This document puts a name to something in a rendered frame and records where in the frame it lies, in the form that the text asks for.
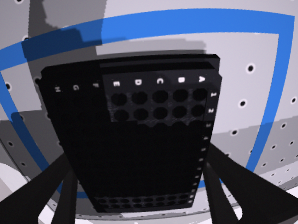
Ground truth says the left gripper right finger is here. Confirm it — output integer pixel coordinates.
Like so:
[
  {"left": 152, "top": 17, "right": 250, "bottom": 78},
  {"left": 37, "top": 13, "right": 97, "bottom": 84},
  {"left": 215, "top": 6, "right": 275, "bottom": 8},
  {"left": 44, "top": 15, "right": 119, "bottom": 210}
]
[{"left": 202, "top": 143, "right": 298, "bottom": 224}]

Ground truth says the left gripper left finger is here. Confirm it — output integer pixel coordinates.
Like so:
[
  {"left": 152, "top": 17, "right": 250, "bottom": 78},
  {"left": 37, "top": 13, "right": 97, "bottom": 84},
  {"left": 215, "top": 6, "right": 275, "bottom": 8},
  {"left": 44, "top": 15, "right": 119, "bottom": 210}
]
[{"left": 0, "top": 152, "right": 78, "bottom": 224}]

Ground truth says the blue tape outline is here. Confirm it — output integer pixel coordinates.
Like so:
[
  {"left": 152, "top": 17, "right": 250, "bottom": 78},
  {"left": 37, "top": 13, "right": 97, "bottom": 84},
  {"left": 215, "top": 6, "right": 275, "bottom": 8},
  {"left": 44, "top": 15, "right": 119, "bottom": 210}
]
[{"left": 0, "top": 8, "right": 295, "bottom": 172}]

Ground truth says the black well plate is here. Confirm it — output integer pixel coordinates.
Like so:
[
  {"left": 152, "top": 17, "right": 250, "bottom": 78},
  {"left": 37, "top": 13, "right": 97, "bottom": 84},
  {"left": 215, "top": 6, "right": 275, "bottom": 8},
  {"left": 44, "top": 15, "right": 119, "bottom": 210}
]
[{"left": 37, "top": 53, "right": 222, "bottom": 213}]

